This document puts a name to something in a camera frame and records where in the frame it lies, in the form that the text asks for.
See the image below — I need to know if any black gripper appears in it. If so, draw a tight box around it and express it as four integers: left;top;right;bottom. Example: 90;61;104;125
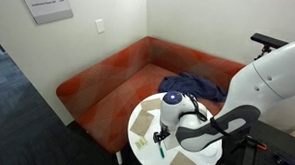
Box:
152;122;173;146

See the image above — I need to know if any green marker pen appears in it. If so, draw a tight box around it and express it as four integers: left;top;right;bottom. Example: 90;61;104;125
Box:
156;141;166;159

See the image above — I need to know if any yellow-green packet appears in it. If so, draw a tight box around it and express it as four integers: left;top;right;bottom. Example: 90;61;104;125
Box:
134;136;149;151

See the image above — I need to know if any white round table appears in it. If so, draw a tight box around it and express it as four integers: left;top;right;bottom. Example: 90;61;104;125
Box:
126;90;225;165

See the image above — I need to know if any orange patterned sofa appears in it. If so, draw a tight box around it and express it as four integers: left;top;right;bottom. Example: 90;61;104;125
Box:
52;32;247;161

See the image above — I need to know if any dark blue cloth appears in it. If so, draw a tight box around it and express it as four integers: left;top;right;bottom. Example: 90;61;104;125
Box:
157;71;230;104

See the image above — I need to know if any black cable on robot arm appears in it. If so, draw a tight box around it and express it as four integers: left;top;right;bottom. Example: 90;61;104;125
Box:
181;92;210;123

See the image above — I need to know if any black clamp orange handle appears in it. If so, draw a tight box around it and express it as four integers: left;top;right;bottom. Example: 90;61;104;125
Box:
244;135;268;152

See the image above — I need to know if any white light switch plate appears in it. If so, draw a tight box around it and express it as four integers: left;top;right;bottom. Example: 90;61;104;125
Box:
94;18;106;35

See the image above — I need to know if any black stereo camera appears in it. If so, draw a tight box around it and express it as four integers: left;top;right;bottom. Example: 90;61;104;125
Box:
249;32;290;51

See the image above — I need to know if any grey wall sign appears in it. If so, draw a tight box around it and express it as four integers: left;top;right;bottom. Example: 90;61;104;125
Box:
14;0;75;27

